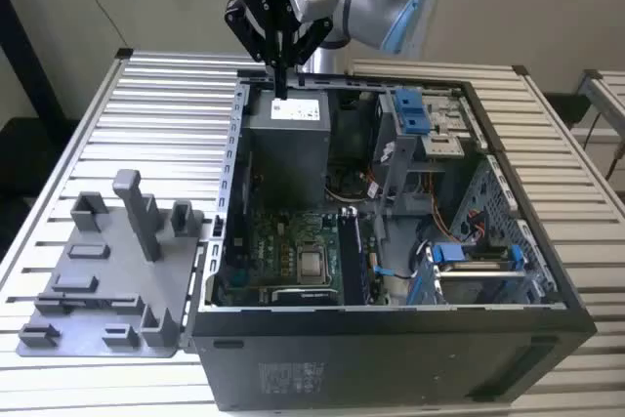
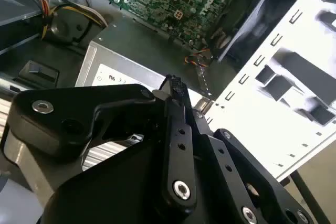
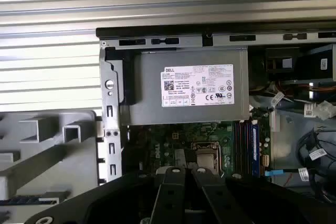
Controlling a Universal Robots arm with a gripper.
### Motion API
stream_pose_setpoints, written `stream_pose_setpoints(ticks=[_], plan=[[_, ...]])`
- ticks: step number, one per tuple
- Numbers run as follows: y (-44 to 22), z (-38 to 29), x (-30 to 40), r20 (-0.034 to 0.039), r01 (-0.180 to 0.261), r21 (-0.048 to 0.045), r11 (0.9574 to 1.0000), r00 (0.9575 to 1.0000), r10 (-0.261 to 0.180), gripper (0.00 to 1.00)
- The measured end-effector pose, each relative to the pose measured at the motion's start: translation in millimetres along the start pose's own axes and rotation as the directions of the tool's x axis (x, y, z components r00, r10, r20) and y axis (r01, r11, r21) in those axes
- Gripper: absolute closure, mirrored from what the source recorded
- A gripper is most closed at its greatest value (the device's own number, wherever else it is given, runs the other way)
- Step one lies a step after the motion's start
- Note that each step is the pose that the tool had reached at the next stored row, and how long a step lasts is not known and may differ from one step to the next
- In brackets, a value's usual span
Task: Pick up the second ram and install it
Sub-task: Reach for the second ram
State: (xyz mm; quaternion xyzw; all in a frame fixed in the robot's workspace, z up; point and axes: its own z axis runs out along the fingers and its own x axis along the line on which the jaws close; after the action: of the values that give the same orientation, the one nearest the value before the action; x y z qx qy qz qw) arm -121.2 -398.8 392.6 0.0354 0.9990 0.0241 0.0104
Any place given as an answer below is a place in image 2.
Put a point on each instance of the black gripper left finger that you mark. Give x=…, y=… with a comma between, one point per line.
x=78, y=98

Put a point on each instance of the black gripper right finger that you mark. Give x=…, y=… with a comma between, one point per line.
x=236, y=176

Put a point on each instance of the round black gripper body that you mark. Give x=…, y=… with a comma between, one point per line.
x=118, y=187

